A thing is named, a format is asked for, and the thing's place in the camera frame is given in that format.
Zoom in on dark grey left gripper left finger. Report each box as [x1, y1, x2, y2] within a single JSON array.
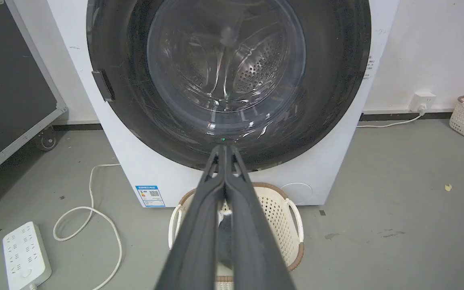
[[154, 145, 226, 290]]

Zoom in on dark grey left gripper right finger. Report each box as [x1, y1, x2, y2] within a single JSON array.
[[224, 145, 296, 290]]

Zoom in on dark round washing machine door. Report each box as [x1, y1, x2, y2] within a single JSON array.
[[86, 0, 372, 172]]

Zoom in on white front-load washing machine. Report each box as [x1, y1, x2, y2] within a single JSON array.
[[46, 0, 400, 208]]

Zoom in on dark clothing in basket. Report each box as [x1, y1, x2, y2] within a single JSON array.
[[217, 213, 233, 269]]

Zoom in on cream perforated laundry basket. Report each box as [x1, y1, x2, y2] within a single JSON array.
[[168, 182, 305, 290]]

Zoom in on white power strip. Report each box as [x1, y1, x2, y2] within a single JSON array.
[[2, 221, 52, 290]]

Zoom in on grey wheeled cart panel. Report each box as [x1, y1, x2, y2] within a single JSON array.
[[0, 0, 68, 202]]

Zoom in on white power strip cable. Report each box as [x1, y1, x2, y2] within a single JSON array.
[[53, 163, 123, 290]]

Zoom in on white wall plug cable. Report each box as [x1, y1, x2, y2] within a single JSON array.
[[356, 111, 426, 128]]

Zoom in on white wall plug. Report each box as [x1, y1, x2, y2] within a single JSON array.
[[408, 92, 436, 114]]

